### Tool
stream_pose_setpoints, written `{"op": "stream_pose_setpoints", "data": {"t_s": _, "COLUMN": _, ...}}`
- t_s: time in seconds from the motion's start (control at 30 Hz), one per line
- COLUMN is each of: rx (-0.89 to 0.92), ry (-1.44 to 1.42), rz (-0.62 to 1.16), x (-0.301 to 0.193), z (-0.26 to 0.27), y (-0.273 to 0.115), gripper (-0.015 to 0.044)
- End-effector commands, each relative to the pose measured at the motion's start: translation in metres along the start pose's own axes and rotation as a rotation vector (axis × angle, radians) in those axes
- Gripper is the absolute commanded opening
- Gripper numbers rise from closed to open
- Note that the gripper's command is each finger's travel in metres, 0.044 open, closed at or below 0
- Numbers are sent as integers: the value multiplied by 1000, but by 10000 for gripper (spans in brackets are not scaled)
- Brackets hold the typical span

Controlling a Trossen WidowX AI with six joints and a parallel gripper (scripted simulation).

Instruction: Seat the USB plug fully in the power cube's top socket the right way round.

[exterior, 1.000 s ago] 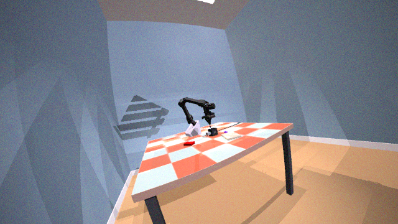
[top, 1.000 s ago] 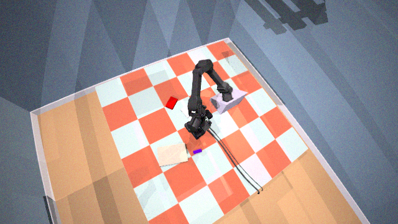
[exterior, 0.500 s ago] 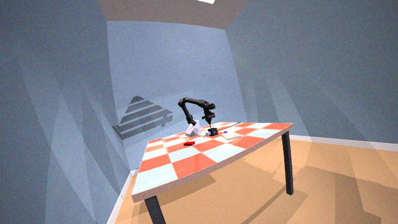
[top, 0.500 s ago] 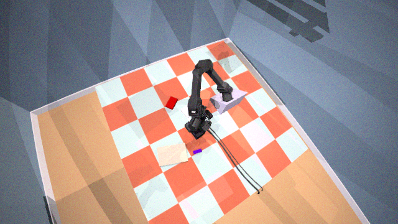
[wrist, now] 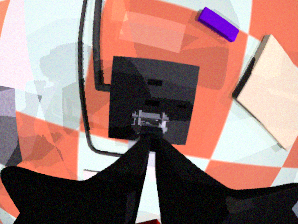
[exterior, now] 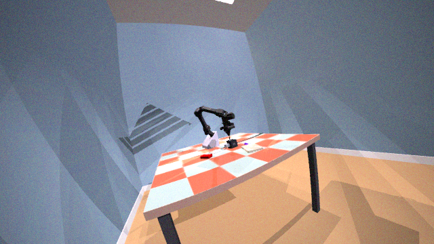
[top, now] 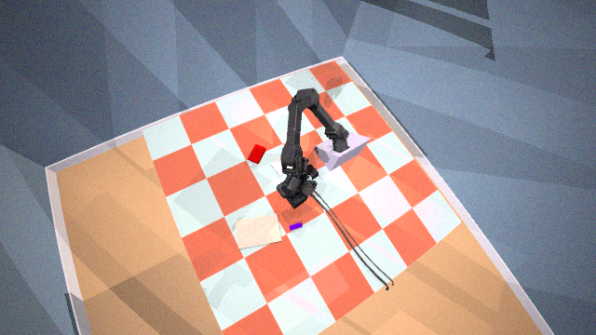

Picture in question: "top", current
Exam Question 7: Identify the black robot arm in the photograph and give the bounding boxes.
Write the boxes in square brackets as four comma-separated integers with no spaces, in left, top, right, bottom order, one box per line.
[280,87,351,197]

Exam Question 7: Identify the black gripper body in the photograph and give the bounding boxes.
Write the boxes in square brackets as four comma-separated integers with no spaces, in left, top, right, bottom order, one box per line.
[276,164,318,199]

